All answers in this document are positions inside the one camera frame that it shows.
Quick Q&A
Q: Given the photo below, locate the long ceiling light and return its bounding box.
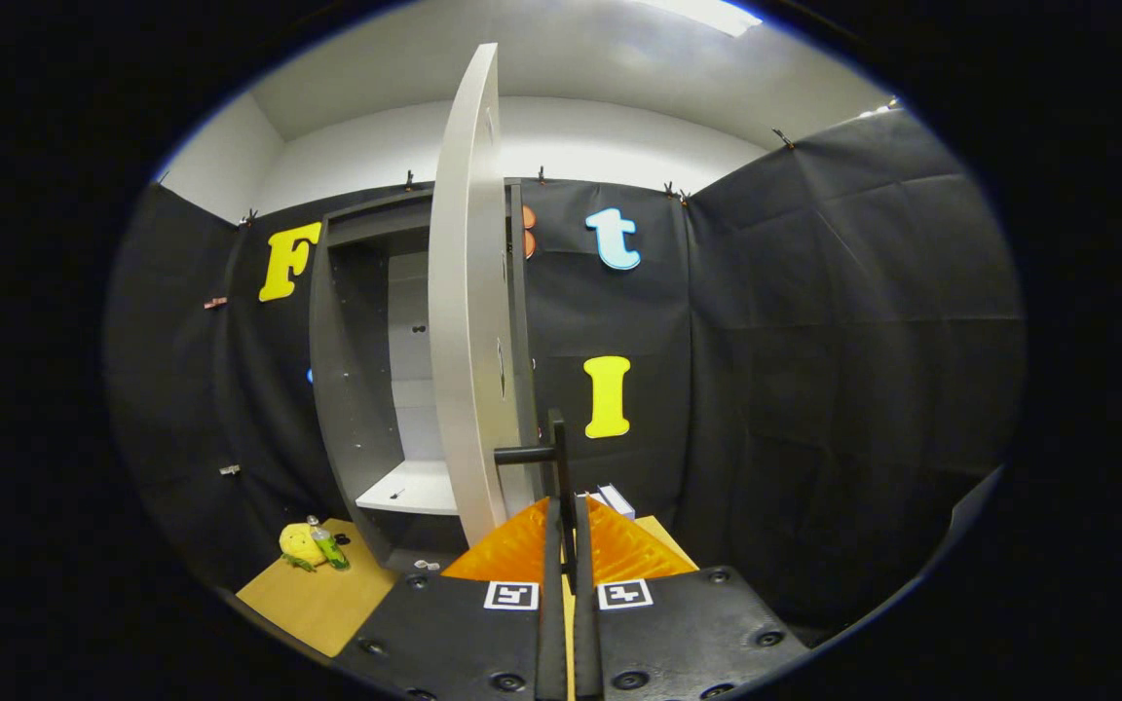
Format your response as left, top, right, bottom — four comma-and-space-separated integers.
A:
634, 0, 762, 38

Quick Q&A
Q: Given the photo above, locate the yellow plush toy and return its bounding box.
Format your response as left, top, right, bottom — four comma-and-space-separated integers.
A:
279, 523, 328, 572

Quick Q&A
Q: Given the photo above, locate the grey shoe cabinet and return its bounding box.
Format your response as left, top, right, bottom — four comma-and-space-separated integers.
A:
308, 180, 538, 573

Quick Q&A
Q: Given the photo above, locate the green bottle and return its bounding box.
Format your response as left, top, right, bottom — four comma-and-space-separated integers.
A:
306, 516, 351, 571

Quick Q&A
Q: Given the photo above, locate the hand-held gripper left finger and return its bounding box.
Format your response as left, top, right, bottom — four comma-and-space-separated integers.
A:
332, 497, 570, 701

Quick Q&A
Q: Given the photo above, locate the beige shoe cabinet door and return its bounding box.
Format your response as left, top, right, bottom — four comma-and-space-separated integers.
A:
428, 42, 572, 585

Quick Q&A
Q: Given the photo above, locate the black backdrop cloth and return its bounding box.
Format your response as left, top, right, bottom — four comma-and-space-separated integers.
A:
103, 107, 1025, 644

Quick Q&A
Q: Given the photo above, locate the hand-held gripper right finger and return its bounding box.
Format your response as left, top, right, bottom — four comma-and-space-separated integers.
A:
571, 495, 810, 701

